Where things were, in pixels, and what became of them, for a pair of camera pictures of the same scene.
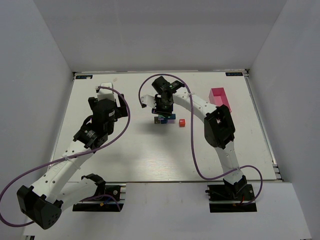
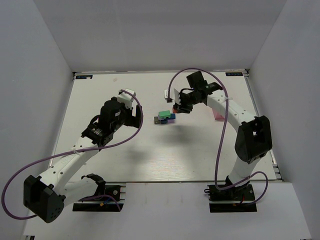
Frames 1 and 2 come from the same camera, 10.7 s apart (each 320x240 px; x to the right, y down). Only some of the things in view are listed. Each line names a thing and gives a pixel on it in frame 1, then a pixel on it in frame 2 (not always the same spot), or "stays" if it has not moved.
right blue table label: (234, 74) stays
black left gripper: (92, 101) -> (137, 116)
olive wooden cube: (156, 120) stays
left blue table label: (84, 76) stays
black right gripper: (162, 110) -> (185, 105)
